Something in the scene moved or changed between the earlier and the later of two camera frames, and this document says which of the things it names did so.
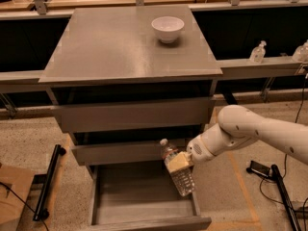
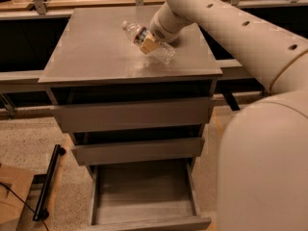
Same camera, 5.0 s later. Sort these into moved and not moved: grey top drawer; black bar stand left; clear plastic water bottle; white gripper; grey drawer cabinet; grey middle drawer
Moved: white gripper; clear plastic water bottle
Not moved: black bar stand left; grey drawer cabinet; grey top drawer; grey middle drawer
